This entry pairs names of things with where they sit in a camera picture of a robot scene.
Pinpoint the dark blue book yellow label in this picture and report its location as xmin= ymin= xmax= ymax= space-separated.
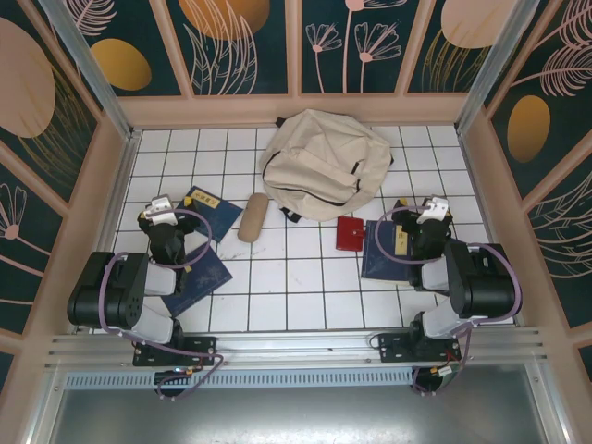
xmin=161 ymin=242 xmax=233 ymax=318
xmin=360 ymin=220 xmax=420 ymax=284
xmin=178 ymin=185 xmax=245 ymax=244

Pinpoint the red leather wallet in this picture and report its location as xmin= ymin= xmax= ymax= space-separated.
xmin=336 ymin=216 xmax=367 ymax=253

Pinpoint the tan pencil case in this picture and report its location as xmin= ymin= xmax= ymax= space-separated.
xmin=237 ymin=192 xmax=269 ymax=243

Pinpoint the beige canvas backpack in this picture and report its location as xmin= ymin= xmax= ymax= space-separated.
xmin=258 ymin=109 xmax=395 ymax=227

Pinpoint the grey metal plate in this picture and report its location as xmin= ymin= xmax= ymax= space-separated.
xmin=25 ymin=387 xmax=573 ymax=444

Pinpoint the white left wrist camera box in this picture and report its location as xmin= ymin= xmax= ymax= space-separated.
xmin=140 ymin=195 xmax=179 ymax=227

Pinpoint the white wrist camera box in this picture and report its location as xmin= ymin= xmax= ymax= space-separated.
xmin=417 ymin=195 xmax=451 ymax=220
xmin=140 ymin=195 xmax=179 ymax=227

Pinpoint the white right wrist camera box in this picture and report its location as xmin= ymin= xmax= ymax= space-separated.
xmin=417 ymin=195 xmax=451 ymax=220

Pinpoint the aluminium side rail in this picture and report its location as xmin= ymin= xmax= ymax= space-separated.
xmin=68 ymin=130 xmax=142 ymax=335
xmin=456 ymin=129 xmax=528 ymax=327

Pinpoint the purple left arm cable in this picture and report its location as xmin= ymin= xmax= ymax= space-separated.
xmin=99 ymin=207 xmax=227 ymax=401

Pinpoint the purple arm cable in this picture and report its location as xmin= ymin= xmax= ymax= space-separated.
xmin=99 ymin=207 xmax=227 ymax=401
xmin=374 ymin=207 xmax=524 ymax=397

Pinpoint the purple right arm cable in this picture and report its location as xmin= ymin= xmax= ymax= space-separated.
xmin=374 ymin=207 xmax=524 ymax=397

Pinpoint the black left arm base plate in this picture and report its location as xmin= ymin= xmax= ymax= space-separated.
xmin=132 ymin=336 xmax=218 ymax=367

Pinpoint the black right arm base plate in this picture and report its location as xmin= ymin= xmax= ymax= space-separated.
xmin=377 ymin=331 xmax=463 ymax=364

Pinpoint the aluminium corner post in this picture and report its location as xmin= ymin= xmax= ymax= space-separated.
xmin=39 ymin=0 xmax=142 ymax=142
xmin=455 ymin=0 xmax=540 ymax=135

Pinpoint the aluminium mounting rail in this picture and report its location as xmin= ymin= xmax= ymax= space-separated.
xmin=43 ymin=326 xmax=551 ymax=371

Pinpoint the slotted grey cable duct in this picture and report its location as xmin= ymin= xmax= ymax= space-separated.
xmin=64 ymin=372 xmax=417 ymax=389

